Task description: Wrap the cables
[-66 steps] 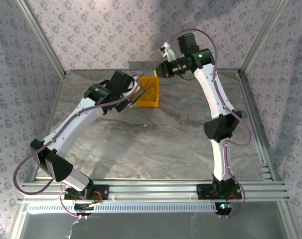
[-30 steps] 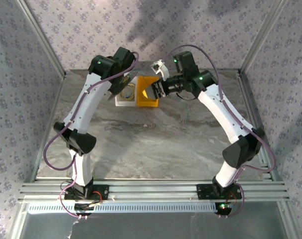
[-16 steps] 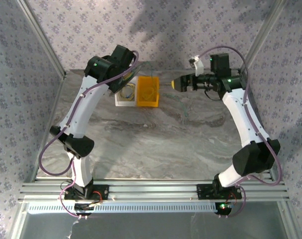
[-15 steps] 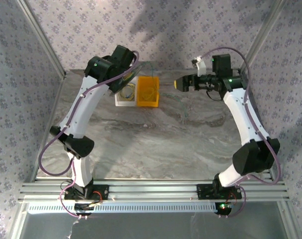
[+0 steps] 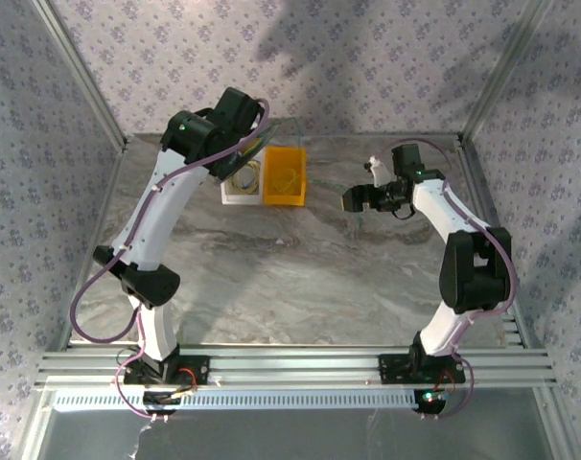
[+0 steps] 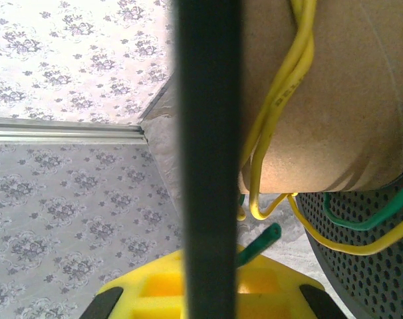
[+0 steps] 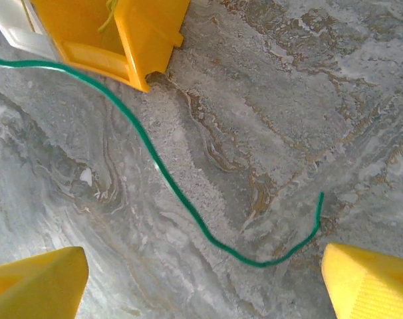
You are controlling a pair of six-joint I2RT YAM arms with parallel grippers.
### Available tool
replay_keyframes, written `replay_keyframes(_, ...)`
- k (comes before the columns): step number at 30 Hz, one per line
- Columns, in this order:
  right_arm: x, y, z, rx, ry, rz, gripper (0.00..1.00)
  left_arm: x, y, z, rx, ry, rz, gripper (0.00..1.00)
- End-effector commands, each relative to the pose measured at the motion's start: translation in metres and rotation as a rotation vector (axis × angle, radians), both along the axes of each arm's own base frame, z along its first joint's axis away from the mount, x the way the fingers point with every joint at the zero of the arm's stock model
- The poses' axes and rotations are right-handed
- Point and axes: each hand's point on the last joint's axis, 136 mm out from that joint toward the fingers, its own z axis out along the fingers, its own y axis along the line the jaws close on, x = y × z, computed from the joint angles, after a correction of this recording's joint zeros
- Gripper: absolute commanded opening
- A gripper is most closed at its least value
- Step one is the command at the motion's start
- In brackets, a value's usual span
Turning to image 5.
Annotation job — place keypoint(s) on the white plastic bin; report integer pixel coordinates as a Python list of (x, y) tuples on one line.
[(242, 197)]

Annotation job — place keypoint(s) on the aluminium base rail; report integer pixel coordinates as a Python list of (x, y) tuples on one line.
[(295, 364)]

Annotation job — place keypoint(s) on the aluminium frame post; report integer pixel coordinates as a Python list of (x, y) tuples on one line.
[(82, 72), (504, 67)]

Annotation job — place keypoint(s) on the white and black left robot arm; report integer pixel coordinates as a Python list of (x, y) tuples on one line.
[(156, 225)]

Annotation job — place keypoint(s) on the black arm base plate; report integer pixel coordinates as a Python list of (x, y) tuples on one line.
[(199, 369), (388, 369)]

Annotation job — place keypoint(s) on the orange plastic bin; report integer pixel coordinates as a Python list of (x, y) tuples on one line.
[(283, 199)]

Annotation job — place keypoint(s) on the black controller board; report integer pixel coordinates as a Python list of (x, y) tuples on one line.
[(161, 400), (429, 402)]

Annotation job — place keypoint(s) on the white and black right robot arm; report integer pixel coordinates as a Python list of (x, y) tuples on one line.
[(444, 215)]

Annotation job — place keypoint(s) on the aluminium side rail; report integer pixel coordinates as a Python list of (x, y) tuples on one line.
[(96, 230), (470, 158)]

